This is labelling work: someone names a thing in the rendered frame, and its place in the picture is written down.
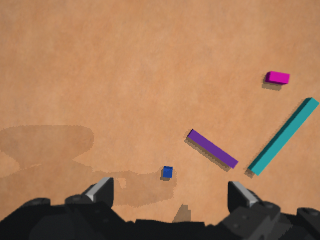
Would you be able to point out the purple rod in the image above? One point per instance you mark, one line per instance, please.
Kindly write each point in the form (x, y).
(212, 148)

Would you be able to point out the magenta rod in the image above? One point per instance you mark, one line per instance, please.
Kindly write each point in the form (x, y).
(277, 78)

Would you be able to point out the small blue block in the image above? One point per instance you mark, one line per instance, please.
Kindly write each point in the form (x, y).
(167, 172)

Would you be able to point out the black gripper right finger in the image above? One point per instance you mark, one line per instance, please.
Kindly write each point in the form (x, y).
(251, 218)

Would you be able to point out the turquoise rod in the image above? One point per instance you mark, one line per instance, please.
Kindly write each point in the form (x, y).
(283, 135)

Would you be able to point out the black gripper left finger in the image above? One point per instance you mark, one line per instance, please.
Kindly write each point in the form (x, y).
(90, 212)

